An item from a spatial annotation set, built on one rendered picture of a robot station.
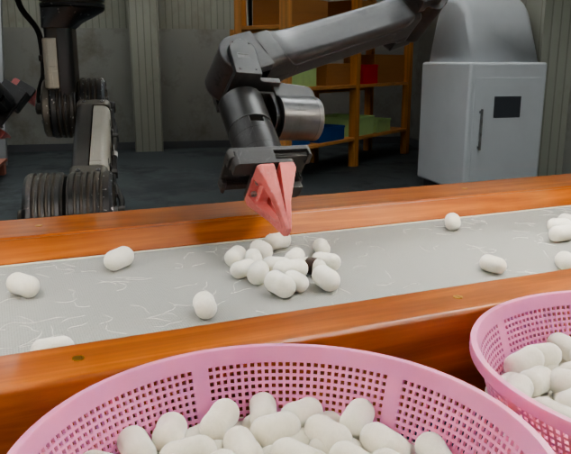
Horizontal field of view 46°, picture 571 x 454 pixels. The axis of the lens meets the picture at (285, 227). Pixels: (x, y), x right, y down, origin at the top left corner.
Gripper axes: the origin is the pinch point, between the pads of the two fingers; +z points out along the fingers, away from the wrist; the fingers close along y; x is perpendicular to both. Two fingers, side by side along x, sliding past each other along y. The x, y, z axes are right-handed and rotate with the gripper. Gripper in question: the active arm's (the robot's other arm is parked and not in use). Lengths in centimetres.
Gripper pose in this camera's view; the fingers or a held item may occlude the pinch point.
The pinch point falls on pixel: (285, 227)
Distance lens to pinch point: 75.0
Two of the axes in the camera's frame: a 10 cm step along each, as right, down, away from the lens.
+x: -2.6, 5.9, 7.6
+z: 2.9, 8.0, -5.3
